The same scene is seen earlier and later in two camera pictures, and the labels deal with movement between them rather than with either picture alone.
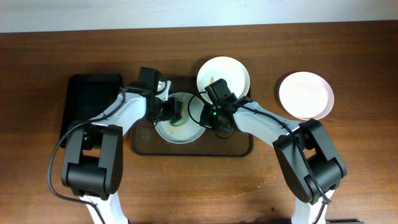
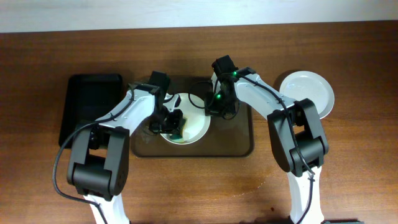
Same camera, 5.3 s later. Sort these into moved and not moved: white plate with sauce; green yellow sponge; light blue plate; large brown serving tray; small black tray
Moved: light blue plate; green yellow sponge; white plate with sauce
Not moved: large brown serving tray; small black tray
